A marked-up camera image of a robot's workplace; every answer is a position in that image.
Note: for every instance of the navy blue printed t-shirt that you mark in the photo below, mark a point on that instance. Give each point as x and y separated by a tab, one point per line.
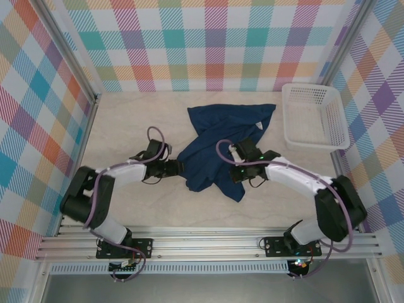
214	142

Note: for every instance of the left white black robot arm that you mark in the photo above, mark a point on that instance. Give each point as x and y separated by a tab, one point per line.
126	172

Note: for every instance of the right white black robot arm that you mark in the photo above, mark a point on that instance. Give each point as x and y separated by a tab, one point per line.
293	176

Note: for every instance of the white perforated plastic basket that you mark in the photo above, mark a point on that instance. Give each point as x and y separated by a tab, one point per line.
315	126

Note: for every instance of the small electronics board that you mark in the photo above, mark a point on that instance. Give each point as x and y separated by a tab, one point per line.
300	265
123	266

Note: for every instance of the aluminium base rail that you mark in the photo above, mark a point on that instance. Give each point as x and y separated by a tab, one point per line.
205	243

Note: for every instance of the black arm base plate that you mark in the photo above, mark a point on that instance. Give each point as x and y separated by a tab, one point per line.
274	246
142	247

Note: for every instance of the aluminium corner post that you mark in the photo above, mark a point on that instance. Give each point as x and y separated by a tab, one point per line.
345	41
69	50

